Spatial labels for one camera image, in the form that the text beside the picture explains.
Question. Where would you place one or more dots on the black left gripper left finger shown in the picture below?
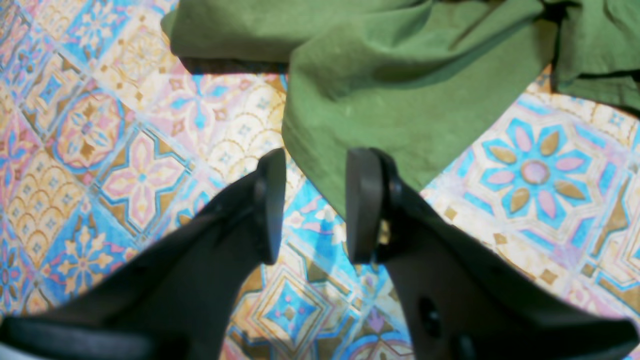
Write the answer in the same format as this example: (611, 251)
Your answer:
(174, 300)

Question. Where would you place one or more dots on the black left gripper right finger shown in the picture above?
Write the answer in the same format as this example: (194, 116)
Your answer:
(459, 299)

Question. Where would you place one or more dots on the green t-shirt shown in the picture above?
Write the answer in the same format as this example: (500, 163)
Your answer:
(419, 79)

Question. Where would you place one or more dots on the patterned tablecloth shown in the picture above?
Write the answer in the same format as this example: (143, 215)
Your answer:
(109, 142)

